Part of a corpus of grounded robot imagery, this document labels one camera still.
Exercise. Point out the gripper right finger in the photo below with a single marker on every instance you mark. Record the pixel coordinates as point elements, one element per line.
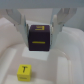
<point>58,23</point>

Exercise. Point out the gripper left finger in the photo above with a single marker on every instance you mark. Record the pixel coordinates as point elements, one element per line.
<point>20,26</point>

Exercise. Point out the purple block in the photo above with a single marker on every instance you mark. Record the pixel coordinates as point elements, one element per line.
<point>39,37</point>

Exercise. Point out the white plastic box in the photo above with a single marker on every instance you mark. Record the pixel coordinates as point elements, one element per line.
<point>63,60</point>

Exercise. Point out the yellow block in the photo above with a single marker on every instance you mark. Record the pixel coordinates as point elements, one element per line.
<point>24,72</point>

